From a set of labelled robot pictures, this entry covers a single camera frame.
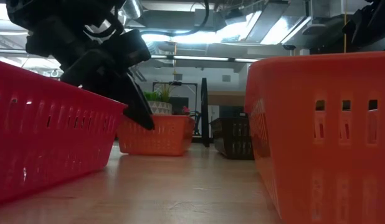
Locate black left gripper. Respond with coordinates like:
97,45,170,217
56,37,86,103
26,21,155,131

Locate smooth silver air duct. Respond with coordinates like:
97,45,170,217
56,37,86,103
122,0,143,19

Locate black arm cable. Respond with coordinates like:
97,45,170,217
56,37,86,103
139,0,211,37

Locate black screen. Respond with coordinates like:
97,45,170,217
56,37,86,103
169,96,189,114

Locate green potted plant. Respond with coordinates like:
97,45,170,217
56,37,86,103
143,83,178,103

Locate black plastic basket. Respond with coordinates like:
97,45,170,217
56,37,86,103
210,116,255,161

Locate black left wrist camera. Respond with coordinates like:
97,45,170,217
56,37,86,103
111,29,152,74

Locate long ceiling light bar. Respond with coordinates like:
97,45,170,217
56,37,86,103
150,54,262,63

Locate red plastic basket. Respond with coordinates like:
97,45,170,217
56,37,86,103
0,58,128,206

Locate black shelf post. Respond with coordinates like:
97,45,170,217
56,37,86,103
201,77,211,147

